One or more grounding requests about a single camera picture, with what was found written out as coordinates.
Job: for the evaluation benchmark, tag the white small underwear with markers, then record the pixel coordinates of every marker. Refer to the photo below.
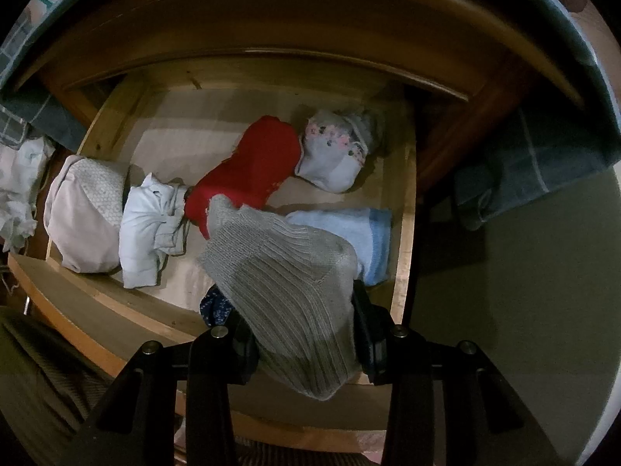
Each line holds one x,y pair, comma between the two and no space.
153,227

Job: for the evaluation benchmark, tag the wooden drawer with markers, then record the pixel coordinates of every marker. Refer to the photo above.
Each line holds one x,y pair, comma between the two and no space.
177,120

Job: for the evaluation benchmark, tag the white crumpled cloth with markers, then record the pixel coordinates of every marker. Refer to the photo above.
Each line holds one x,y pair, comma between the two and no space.
21,175

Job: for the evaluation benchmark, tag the floral white underwear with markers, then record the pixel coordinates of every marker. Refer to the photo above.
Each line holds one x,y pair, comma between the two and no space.
334,148

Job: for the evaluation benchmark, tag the light blue striped sock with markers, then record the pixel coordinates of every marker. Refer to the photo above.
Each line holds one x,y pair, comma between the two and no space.
367,229

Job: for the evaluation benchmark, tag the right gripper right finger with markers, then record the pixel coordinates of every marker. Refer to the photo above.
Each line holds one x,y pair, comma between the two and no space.
379,341

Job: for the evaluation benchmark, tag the floral beige bedsheet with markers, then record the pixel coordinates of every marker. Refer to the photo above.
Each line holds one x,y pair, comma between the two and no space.
598,28

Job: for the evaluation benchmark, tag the grey plaid blanket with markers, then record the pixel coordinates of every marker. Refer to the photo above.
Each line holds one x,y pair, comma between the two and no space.
14,129

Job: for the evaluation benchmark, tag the grey ribbed sock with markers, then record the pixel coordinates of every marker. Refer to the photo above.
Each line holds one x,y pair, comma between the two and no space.
292,285

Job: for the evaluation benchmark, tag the red sock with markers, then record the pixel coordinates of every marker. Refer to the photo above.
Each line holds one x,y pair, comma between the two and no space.
265,156

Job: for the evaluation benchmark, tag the beige ribbed underwear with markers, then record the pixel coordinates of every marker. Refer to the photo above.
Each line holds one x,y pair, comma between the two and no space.
83,212

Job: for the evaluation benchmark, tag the dark blue patterned sock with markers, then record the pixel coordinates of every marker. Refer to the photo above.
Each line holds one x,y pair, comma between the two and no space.
215,309

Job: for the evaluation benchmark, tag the blue checked cloth cover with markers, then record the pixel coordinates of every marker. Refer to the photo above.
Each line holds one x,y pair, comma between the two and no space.
539,145

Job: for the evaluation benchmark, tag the wooden nightstand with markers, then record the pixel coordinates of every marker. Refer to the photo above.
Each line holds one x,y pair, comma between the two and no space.
456,46

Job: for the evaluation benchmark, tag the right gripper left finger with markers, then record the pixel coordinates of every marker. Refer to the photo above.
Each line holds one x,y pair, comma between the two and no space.
229,353

